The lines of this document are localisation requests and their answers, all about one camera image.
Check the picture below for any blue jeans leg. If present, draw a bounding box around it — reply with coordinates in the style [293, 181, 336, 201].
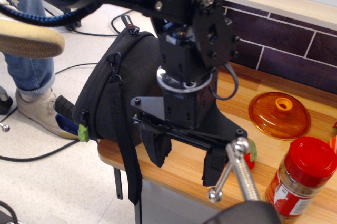
[1, 0, 64, 97]

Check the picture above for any black zipper bag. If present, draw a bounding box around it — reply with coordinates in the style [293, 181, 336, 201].
[72, 15, 161, 204]

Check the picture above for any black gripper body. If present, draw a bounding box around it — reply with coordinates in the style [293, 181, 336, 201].
[131, 69, 248, 150]

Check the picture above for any red lid spice jar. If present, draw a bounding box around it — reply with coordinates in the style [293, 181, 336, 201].
[265, 137, 336, 223]

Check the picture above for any beige sneaker on floor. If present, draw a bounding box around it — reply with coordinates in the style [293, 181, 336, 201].
[15, 89, 78, 139]

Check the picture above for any green tape piece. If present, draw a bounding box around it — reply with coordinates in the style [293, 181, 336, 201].
[77, 124, 90, 142]

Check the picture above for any blue braided cable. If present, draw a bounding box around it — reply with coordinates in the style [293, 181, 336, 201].
[0, 0, 102, 27]

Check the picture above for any raised beige sneaker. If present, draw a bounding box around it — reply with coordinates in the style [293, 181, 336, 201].
[1, 0, 65, 61]

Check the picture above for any black table leg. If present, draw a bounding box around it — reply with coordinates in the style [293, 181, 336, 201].
[113, 168, 123, 200]

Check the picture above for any orange glass pot lid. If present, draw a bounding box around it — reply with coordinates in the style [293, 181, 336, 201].
[249, 92, 311, 140]

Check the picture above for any black floor cable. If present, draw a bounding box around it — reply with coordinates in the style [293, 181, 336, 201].
[0, 7, 132, 162]

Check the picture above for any blue black bar clamp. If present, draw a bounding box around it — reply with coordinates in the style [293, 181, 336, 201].
[54, 95, 99, 143]

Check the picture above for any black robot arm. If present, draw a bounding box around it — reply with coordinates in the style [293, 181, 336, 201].
[18, 0, 239, 186]

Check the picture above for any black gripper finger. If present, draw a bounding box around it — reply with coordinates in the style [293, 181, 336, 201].
[140, 122, 172, 167]
[202, 148, 228, 187]

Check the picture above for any red toy strawberry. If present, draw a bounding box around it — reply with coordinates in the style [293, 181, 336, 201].
[244, 139, 257, 170]

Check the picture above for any silver metal clamp screw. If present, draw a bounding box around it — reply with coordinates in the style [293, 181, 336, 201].
[208, 137, 261, 203]

